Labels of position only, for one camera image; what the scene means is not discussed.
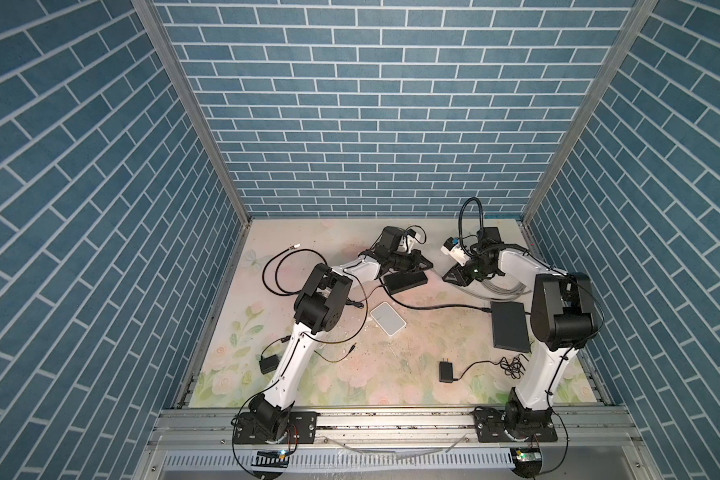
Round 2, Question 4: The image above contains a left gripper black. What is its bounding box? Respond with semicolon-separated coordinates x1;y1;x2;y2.
386;249;433;274

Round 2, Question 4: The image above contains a black ribbed box device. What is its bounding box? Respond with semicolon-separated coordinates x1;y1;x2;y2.
381;272;428;295

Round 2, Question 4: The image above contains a grey ethernet cable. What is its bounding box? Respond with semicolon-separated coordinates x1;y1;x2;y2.
443;266;532;301

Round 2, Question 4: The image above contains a dark grey network switch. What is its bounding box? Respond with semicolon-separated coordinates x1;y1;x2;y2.
490;302;531;353

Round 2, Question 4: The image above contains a long black cable loop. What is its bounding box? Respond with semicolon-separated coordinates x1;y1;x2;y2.
261;242;494;314

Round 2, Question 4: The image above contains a black power adapter with plug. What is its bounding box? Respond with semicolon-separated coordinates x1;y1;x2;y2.
437;353;529;385

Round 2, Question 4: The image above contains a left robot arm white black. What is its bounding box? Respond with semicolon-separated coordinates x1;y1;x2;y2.
235;249;433;444

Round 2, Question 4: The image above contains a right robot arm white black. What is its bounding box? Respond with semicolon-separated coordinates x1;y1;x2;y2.
441;238;598;443

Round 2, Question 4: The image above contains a white small router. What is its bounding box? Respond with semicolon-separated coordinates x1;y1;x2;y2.
370;302;407;337

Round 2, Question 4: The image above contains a black adapter left side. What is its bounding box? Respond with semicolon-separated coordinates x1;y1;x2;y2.
259;335;358;376

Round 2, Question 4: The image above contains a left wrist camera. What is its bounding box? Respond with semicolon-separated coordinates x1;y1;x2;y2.
374;225;427;253

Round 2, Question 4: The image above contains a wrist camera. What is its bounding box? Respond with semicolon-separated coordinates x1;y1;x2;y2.
374;225;427;253
441;237;471;266

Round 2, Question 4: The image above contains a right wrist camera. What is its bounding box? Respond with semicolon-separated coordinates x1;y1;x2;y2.
441;237;471;266

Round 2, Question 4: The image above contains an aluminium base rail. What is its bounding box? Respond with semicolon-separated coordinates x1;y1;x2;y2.
135;404;660;479

